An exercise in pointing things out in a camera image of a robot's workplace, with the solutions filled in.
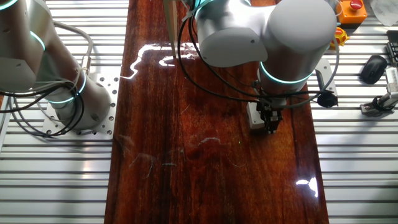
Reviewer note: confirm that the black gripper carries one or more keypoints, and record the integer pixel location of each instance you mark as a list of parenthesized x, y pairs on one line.
[(273, 104)]

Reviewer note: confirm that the yellow orange toy turtle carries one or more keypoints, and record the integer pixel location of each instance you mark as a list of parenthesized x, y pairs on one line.
[(340, 37)]

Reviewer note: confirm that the white paper sheet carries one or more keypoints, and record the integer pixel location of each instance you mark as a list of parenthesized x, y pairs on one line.
[(385, 12)]

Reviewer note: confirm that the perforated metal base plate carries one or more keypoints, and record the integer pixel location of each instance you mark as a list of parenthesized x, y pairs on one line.
[(105, 102)]

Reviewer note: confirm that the black computer mouse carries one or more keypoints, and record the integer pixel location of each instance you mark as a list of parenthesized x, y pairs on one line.
[(373, 70)]

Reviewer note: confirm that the beige plastic shelf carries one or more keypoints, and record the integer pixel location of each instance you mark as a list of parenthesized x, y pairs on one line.
[(171, 28)]

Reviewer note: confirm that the dark red wooden board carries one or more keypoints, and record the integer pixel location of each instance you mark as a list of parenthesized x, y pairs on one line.
[(202, 155)]

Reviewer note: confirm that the small grey camera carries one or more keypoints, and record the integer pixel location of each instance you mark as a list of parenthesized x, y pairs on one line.
[(392, 79)]

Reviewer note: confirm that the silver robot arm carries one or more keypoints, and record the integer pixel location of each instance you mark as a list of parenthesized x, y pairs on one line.
[(280, 37)]

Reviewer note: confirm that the orange emergency stop box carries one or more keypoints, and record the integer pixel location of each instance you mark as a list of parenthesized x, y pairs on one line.
[(351, 12)]

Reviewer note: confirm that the aluminium pole with black clamp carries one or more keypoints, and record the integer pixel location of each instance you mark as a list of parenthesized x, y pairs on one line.
[(379, 104)]

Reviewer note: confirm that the grey red push button box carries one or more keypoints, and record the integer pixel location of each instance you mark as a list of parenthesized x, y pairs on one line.
[(253, 115)]

